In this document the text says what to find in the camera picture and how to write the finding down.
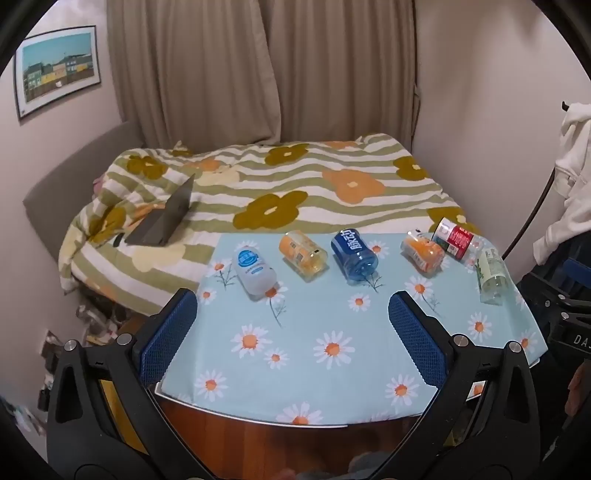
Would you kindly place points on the grey headboard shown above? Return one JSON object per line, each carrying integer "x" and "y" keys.
{"x": 69, "y": 184}

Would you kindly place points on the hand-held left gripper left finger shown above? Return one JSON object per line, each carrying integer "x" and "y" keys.
{"x": 167, "y": 339}

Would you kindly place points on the striped floral blanket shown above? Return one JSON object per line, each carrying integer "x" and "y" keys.
{"x": 295, "y": 194}

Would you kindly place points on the small black object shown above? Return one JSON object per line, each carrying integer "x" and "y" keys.
{"x": 118, "y": 240}

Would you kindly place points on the framed wall poster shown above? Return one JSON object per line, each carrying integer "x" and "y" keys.
{"x": 57, "y": 69}

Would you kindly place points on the white bottle blue label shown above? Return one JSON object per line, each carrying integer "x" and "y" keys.
{"x": 252, "y": 273}

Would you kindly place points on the clear cup red label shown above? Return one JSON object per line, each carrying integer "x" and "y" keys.
{"x": 457, "y": 240}

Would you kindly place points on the thin black curved pole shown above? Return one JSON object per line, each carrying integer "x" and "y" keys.
{"x": 538, "y": 203}

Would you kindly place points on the clear cup green label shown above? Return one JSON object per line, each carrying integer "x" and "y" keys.
{"x": 490, "y": 277}

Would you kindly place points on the blue plastic cup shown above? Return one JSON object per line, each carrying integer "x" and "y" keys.
{"x": 354, "y": 255}

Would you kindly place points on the dark grey laptop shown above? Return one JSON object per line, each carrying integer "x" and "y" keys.
{"x": 162, "y": 218}

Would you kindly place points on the small orange label cup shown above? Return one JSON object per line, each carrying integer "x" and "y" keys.
{"x": 422, "y": 254}

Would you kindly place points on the large orange label cup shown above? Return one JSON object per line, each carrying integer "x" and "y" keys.
{"x": 302, "y": 254}

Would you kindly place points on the daisy print blue tablecloth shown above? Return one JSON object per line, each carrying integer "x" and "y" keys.
{"x": 323, "y": 318}

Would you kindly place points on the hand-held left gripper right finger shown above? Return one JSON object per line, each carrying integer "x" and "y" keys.
{"x": 418, "y": 344}

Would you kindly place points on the beige curtain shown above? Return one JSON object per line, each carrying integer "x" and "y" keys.
{"x": 258, "y": 74}

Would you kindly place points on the white garment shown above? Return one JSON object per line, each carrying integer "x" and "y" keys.
{"x": 575, "y": 161}

